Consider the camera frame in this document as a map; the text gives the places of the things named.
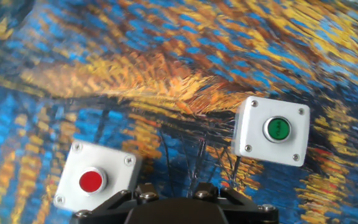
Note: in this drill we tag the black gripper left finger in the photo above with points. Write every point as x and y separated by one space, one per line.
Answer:
117 210

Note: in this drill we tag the starry night painting cloth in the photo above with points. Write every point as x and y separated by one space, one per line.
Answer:
166 62

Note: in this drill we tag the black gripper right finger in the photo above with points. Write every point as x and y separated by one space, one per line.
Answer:
244 213

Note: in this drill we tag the white box red button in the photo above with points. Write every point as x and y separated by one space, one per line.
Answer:
110 161

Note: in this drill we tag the white box green button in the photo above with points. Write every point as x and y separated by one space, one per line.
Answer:
275 146

